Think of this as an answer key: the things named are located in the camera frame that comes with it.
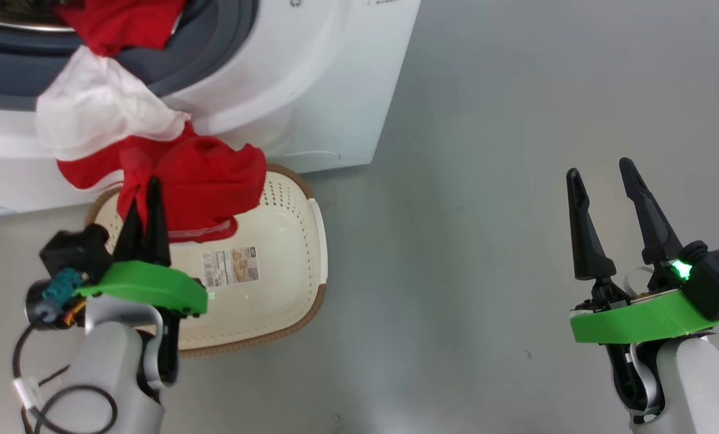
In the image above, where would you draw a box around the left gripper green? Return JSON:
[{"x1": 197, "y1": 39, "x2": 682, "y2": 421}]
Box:
[{"x1": 75, "y1": 177, "x2": 208, "y2": 317}]

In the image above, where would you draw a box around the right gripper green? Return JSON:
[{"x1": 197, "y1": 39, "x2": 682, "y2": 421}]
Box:
[{"x1": 566, "y1": 158, "x2": 719, "y2": 344}]

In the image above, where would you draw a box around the red garment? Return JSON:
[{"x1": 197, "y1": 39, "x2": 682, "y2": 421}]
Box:
[{"x1": 55, "y1": 0, "x2": 268, "y2": 244}]

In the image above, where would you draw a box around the white garment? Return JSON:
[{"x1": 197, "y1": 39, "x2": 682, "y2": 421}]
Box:
[{"x1": 36, "y1": 45, "x2": 191, "y2": 162}]

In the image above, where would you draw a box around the printed sticker on basket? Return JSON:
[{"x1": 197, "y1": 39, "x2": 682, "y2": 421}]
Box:
[{"x1": 201, "y1": 245, "x2": 260, "y2": 289}]

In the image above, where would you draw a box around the cream laundry basket brown rim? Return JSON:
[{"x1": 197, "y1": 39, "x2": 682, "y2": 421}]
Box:
[{"x1": 84, "y1": 163, "x2": 330, "y2": 357}]

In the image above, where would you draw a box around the grey rubber door seal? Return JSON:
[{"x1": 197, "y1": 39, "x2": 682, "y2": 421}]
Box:
[{"x1": 0, "y1": 0, "x2": 259, "y2": 112}]

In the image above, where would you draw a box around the white front-load washing machine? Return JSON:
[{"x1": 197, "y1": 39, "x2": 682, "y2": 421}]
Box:
[{"x1": 0, "y1": 0, "x2": 422, "y2": 215}]

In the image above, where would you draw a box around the steel washer drum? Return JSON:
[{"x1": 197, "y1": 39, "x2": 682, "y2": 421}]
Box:
[{"x1": 0, "y1": 0, "x2": 74, "y2": 32}]

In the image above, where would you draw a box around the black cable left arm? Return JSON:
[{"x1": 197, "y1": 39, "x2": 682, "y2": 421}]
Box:
[{"x1": 13, "y1": 313, "x2": 119, "y2": 434}]

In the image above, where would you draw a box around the white cable tag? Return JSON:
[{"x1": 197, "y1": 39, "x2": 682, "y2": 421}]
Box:
[{"x1": 14, "y1": 377, "x2": 40, "y2": 410}]

